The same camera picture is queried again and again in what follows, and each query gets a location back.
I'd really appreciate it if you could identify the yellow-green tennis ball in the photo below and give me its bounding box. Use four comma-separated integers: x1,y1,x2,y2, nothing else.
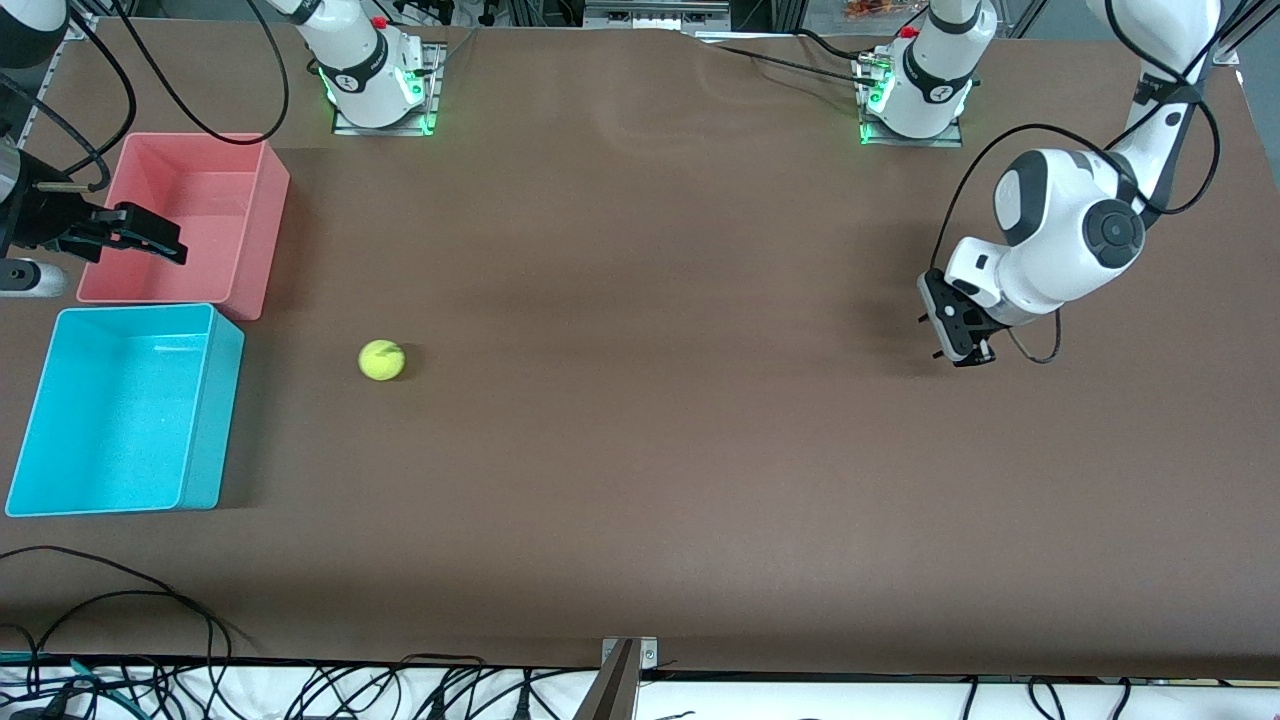
358,339,406,382

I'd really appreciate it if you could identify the pink plastic bin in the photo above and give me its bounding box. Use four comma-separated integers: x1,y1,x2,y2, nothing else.
77,132,292,322

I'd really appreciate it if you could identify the blue plastic bin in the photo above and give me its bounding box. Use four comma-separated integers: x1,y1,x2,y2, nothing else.
5,303,246,518

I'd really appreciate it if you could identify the grey metal device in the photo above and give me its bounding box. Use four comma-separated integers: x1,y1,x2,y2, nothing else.
583,0,732,31

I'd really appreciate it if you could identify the grey metal bar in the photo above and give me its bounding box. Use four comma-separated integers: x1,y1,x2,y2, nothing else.
572,640,641,720

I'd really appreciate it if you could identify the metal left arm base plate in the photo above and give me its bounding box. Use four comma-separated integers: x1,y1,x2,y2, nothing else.
858,50,966,149

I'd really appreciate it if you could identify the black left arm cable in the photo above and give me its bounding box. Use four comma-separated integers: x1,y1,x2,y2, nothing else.
932,123,1216,276

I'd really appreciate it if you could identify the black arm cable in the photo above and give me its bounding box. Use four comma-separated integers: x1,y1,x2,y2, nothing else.
932,123,1216,276
108,0,291,144

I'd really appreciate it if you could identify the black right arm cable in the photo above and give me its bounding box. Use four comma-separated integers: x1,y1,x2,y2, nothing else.
108,0,291,144

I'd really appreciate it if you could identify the black base cable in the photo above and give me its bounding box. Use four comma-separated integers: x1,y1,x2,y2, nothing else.
795,27,881,63
693,36,876,86

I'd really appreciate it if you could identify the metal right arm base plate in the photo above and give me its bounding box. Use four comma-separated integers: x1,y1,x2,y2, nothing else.
332,42,447,137

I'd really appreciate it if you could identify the long black loose cable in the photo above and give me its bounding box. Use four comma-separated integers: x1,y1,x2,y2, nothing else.
20,590,259,661
0,545,233,701

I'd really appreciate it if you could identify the teal cable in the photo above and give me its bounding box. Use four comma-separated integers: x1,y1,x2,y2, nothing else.
0,650,131,701

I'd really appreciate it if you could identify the metal clamp bracket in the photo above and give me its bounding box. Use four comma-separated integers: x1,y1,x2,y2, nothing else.
601,636,659,671

